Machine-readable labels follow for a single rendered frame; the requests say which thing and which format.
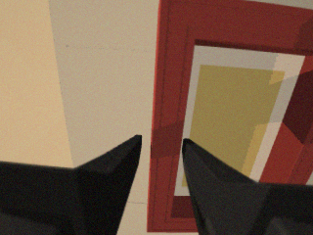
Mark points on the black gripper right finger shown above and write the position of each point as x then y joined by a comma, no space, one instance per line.
226,202

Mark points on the beige flat rectangular board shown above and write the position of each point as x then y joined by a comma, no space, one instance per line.
106,56

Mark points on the red picture frame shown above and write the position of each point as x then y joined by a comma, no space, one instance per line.
235,77

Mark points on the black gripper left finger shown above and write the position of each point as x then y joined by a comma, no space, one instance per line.
93,194

